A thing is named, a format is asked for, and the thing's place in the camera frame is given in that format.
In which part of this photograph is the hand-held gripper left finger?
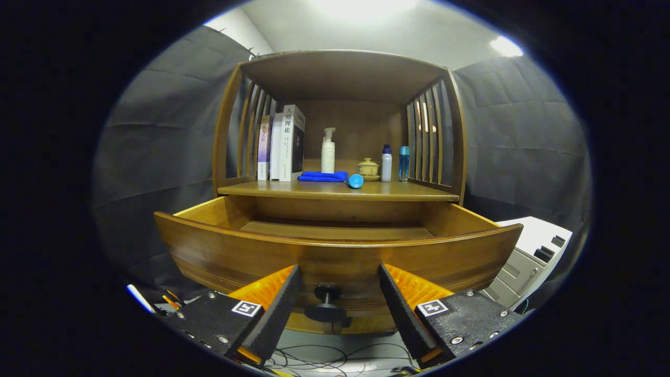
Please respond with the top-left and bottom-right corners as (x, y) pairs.
(157, 264), (303, 367)

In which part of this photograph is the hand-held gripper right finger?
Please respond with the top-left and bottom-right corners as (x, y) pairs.
(378, 263), (526, 369)

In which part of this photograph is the black round drawer knob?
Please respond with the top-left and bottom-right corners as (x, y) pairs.
(305, 283), (347, 323)

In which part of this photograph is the brown wooden drawer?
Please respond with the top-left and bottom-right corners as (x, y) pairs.
(153, 195), (524, 336)

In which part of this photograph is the brown wooden countertop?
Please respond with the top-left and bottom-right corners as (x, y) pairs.
(217, 175), (460, 202)

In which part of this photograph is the brown wooden cabinet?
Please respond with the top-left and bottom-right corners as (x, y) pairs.
(212, 50), (467, 207)

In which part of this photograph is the orange hand tool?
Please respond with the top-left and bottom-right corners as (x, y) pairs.
(161, 289), (185, 311)

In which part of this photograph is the blue folded cloth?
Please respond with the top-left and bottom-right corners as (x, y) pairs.
(298, 171), (349, 183)

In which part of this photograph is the yellow lidded tea cup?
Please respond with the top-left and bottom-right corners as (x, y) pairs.
(356, 158), (381, 182)

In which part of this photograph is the purple spine book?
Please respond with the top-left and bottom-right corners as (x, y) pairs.
(256, 115), (273, 181)

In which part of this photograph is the thin white book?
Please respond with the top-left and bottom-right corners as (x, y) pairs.
(270, 113), (284, 180)

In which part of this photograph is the white pump bottle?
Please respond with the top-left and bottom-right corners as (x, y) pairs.
(321, 127), (336, 174)

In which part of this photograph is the thick white and black book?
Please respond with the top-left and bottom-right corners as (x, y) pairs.
(279, 104), (306, 182)

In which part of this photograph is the small ceiling lamp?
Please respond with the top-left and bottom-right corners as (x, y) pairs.
(489, 36), (524, 58)

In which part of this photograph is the tangle of black cables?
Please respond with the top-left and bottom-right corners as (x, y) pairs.
(262, 343), (419, 377)

